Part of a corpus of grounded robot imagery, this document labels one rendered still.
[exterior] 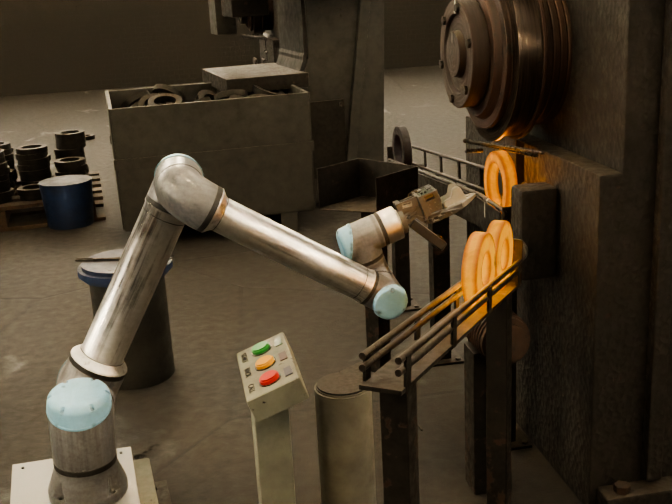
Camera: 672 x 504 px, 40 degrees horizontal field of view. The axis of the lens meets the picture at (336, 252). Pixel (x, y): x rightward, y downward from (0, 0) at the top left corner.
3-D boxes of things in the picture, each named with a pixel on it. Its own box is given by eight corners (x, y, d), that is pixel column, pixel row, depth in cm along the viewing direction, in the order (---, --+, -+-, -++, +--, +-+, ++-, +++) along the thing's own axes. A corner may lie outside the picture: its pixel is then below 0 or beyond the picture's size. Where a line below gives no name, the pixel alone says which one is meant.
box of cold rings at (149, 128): (287, 196, 576) (279, 68, 553) (319, 230, 499) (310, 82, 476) (119, 215, 553) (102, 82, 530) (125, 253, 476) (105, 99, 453)
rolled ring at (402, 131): (402, 127, 350) (410, 126, 351) (390, 125, 368) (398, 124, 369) (404, 176, 354) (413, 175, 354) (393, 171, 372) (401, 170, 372)
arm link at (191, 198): (171, 168, 204) (420, 293, 227) (169, 155, 216) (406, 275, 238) (147, 213, 207) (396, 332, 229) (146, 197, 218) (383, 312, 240)
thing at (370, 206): (367, 351, 339) (358, 157, 318) (423, 369, 321) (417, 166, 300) (328, 369, 325) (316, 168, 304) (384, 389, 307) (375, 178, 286)
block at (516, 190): (547, 268, 244) (549, 180, 237) (560, 278, 237) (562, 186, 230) (509, 273, 243) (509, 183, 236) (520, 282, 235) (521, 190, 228)
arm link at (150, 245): (42, 423, 231) (160, 153, 214) (49, 390, 247) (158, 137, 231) (101, 441, 235) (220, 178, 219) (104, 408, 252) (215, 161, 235)
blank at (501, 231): (514, 216, 215) (500, 215, 217) (497, 226, 201) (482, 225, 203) (512, 281, 218) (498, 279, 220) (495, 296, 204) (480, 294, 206)
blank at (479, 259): (497, 227, 201) (482, 226, 203) (477, 239, 187) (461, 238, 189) (495, 296, 204) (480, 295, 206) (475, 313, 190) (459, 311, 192)
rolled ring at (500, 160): (506, 158, 244) (518, 157, 245) (483, 146, 262) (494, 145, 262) (506, 225, 250) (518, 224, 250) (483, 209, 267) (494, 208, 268)
